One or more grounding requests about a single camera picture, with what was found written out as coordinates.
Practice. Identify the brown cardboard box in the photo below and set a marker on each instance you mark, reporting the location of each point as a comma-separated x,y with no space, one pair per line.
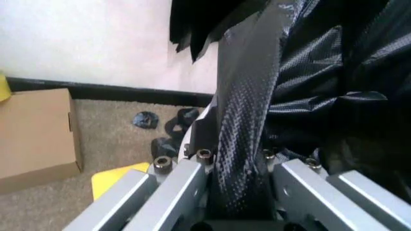
35,134

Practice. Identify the black baseboard strip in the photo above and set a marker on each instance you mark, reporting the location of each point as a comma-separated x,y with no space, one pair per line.
128,90

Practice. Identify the black plastic garbage bag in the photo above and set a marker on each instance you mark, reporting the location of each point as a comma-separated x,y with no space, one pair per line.
305,96

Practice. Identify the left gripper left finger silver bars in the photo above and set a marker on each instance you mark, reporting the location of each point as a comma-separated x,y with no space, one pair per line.
167,192

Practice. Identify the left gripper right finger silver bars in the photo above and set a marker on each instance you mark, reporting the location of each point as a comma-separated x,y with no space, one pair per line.
321,199

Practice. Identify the yellow object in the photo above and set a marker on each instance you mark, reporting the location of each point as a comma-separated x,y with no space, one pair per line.
4,86

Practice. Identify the yellow flat panel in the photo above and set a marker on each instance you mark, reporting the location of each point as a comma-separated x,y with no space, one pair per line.
109,180

